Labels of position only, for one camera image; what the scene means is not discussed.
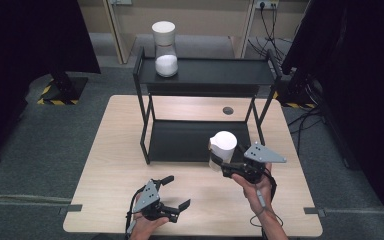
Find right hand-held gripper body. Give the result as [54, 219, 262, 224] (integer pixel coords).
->
[220, 142, 288, 185]

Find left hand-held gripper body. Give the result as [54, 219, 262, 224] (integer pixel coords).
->
[132, 179, 181, 224]

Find white cup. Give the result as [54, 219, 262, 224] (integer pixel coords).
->
[208, 130, 238, 173]

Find black metal two-tier rack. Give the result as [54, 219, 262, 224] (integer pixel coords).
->
[132, 45, 284, 167]

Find flat-lidded glass jar white powder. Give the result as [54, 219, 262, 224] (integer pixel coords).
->
[151, 20, 179, 78]

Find person's left hand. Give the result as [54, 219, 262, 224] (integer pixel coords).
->
[129, 210, 170, 240]

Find person's right hand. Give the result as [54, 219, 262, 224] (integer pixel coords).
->
[231, 162, 274, 216]

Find black stand base hazard tape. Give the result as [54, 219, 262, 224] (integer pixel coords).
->
[37, 71, 90, 106]
[273, 74, 318, 110]

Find grey tape strip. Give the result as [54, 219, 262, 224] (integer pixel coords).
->
[58, 203, 83, 216]
[303, 206, 326, 218]

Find large black curtain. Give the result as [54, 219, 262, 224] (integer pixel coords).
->
[0, 0, 102, 171]
[281, 0, 384, 234]

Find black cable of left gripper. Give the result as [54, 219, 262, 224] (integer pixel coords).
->
[124, 187, 148, 240]

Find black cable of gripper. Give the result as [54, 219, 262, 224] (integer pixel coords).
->
[124, 187, 148, 240]
[249, 168, 285, 240]

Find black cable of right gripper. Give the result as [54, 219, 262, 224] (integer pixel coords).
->
[249, 168, 285, 240]

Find black cables on floor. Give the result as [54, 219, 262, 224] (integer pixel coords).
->
[288, 106, 325, 156]

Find bundle of black hanging cables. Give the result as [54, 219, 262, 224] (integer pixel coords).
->
[248, 3, 293, 63]

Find beige wooden desk frame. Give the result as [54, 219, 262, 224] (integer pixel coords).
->
[101, 0, 258, 65]

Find white wall socket with plugs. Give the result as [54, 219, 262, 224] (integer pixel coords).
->
[254, 0, 280, 10]

